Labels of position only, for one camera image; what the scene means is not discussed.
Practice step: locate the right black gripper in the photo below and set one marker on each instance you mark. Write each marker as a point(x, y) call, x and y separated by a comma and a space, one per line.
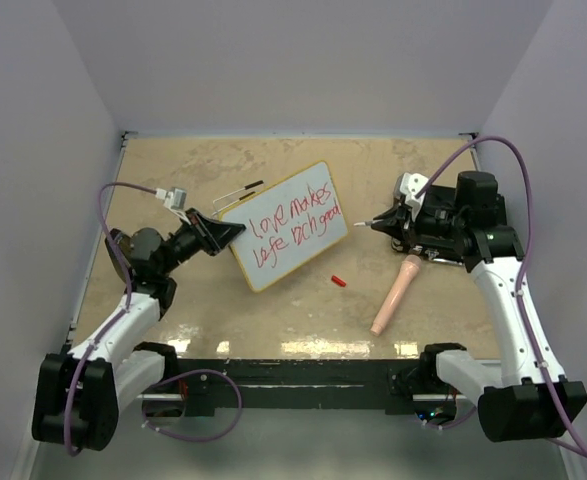
point(396, 222)

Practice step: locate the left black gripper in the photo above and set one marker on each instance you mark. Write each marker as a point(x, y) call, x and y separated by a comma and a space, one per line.
point(217, 235)

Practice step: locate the wire whiteboard stand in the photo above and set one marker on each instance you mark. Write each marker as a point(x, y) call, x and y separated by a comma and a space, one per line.
point(236, 196)

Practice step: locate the yellow framed whiteboard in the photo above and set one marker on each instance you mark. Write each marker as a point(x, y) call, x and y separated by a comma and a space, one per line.
point(287, 224)

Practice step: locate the red marker cap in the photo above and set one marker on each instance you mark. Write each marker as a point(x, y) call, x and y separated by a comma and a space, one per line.
point(338, 281)

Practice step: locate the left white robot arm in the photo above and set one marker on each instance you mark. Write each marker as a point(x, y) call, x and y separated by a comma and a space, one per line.
point(82, 391)

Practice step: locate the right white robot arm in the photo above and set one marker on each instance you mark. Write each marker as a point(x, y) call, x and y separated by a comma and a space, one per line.
point(531, 397)

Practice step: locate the pink toy microphone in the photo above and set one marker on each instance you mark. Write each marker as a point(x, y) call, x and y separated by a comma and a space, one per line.
point(409, 269)

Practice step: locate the black hard case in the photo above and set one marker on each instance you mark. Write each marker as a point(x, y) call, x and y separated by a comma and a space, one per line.
point(479, 208)

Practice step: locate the black base bar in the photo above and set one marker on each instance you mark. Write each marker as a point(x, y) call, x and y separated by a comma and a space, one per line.
point(394, 387)

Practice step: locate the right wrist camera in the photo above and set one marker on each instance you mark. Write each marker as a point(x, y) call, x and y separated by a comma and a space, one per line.
point(408, 191)

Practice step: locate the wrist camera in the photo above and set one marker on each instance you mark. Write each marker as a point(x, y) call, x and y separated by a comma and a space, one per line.
point(173, 199)
point(408, 191)

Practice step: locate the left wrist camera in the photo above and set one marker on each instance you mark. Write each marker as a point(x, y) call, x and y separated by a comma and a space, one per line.
point(173, 199)

